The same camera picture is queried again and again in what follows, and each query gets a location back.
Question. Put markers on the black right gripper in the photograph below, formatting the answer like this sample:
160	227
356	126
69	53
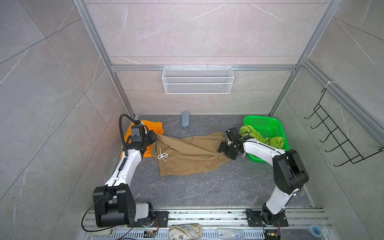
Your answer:
222	148

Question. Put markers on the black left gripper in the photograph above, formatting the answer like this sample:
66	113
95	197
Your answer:
153	139

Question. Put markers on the orange shorts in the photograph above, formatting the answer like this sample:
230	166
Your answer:
150	129

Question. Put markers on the khaki brown shorts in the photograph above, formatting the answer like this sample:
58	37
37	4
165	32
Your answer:
188	156

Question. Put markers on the lime green shorts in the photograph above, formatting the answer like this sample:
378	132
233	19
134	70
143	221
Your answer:
275	142

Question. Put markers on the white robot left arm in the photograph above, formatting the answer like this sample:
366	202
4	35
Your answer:
114	203

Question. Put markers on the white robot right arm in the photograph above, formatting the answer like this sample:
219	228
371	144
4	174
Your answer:
290	174

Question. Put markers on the green plastic basket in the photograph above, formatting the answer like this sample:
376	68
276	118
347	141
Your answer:
268	127

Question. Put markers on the grey oval case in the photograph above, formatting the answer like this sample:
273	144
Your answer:
185	119

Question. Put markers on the small circuit board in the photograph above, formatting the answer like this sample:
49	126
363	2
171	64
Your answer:
150	234

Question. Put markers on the patterned pouch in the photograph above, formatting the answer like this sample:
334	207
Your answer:
185	232

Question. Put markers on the blue tape roll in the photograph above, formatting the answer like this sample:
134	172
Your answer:
316	231

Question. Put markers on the white wire mesh basket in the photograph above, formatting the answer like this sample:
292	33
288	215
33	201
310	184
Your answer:
197	80

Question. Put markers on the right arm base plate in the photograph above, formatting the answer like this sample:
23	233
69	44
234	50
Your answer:
255	219

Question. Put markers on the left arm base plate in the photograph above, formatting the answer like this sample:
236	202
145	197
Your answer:
157	218

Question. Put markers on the black wire hook rack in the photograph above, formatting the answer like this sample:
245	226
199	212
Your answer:
343	142

